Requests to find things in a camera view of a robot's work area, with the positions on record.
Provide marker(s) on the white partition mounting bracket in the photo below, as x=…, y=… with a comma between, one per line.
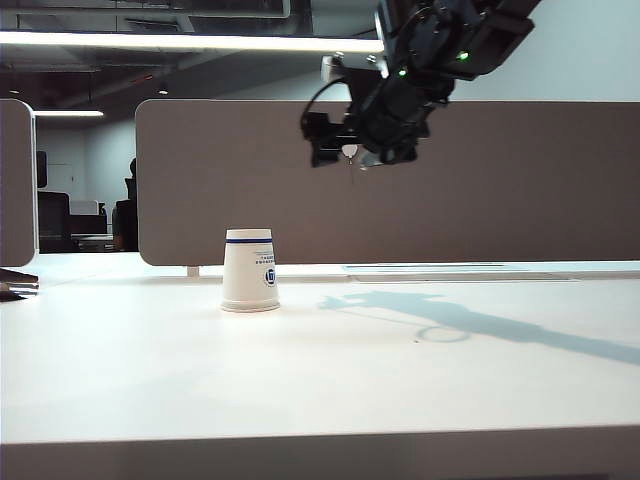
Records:
x=193, y=272

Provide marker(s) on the white paper cup blue logo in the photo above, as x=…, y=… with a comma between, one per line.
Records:
x=250, y=307
x=247, y=270

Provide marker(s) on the long ceiling light strip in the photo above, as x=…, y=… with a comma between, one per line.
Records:
x=175, y=41

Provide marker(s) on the short ceiling light strip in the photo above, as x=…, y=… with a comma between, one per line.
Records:
x=67, y=114

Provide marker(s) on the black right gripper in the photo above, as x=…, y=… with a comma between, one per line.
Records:
x=395, y=120

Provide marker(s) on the white adhesive hook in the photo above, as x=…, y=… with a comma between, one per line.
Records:
x=350, y=151

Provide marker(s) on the dark office chair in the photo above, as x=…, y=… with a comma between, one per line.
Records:
x=52, y=220

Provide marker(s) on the grey ceiling air duct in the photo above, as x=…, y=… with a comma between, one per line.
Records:
x=235, y=9

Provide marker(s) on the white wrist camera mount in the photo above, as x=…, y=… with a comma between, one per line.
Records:
x=360, y=64

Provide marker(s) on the dark monitor stand base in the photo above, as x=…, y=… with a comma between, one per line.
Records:
x=17, y=287

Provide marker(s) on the wide grey desk partition panel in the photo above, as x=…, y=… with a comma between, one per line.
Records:
x=500, y=200

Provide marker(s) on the white box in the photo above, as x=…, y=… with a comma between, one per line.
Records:
x=85, y=207

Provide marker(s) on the narrow grey desk partition panel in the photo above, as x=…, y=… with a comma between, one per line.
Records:
x=15, y=190

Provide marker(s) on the seated person silhouette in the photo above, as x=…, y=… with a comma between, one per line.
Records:
x=127, y=220

